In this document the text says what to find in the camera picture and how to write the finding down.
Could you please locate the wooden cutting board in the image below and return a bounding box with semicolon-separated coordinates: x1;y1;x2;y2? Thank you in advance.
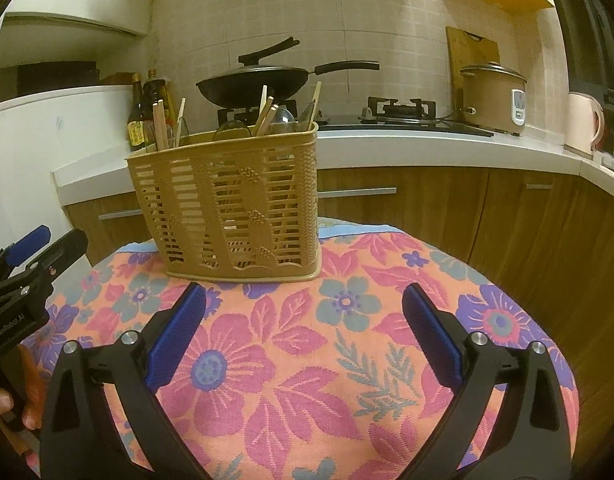
445;25;502;111

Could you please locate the tan plastic utensil basket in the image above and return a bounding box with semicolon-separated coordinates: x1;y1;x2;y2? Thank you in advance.
126;121;322;283

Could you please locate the bunch of wooden chopsticks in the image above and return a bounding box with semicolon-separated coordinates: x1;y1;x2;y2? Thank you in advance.
153;81;322;152

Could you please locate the floral pink cloth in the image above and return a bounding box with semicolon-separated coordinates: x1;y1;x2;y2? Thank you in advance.
22;217;580;480

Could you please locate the black microwave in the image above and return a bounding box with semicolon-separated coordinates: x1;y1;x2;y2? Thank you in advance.
0;61;98;90

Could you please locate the person's left hand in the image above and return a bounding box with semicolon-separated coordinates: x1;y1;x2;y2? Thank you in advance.
0;344;49;441

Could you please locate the brown rice cooker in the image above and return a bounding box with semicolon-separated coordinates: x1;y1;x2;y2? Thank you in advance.
457;61;529;135

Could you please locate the black wok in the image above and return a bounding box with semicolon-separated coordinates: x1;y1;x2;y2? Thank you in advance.
195;60;381;110

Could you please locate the red label sauce bottle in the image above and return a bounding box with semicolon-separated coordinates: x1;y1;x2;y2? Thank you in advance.
141;69;176;149

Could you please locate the cream electric kettle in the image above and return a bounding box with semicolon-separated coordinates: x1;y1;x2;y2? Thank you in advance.
567;91;607;157

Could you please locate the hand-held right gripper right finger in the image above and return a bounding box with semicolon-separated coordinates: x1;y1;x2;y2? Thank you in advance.
402;282;574;480

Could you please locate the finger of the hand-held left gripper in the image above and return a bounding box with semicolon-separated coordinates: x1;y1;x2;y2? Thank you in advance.
0;229;89;294
0;226;52;282

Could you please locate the yellow label sauce bottle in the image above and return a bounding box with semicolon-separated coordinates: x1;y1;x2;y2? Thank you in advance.
127;73;147;153

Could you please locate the white appliance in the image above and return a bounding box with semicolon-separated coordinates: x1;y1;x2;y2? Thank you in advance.
0;84;138;261

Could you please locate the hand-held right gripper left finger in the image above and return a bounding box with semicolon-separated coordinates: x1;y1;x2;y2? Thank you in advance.
39;282;208;480

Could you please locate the black wok lid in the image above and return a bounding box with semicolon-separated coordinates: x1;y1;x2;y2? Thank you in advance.
199;36;311;81

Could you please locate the black glass gas stove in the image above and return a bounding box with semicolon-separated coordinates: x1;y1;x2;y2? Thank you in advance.
217;96;496;137

